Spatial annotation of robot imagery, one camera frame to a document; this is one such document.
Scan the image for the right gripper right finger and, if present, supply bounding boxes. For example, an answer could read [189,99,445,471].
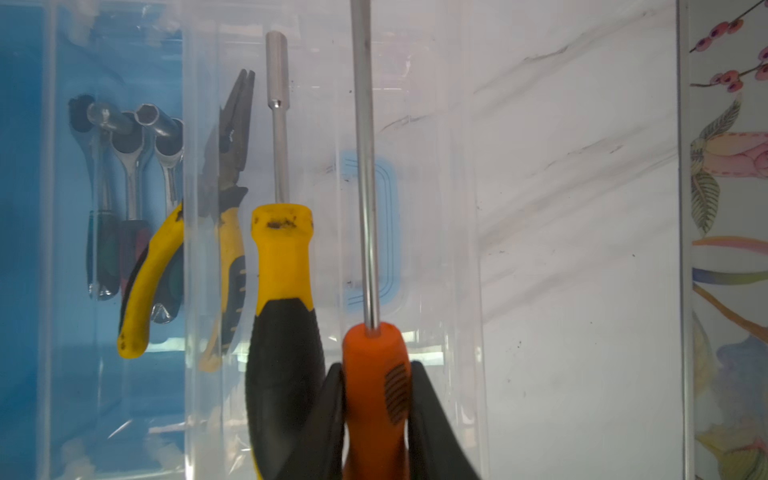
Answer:
[407,361,479,480]

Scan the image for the blue transparent plastic toolbox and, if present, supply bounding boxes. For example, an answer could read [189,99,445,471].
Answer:
[1,1,489,479]

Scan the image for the ratchet wrench dark red handle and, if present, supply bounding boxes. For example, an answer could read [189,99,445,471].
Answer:
[111,111,153,296]

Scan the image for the yellow handle pliers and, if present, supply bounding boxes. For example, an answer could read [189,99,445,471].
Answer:
[116,69,255,373]

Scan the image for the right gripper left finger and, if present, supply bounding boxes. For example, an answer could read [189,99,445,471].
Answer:
[277,363,345,480]

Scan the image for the orange black screwdriver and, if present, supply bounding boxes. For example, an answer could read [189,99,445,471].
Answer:
[343,1,410,479]

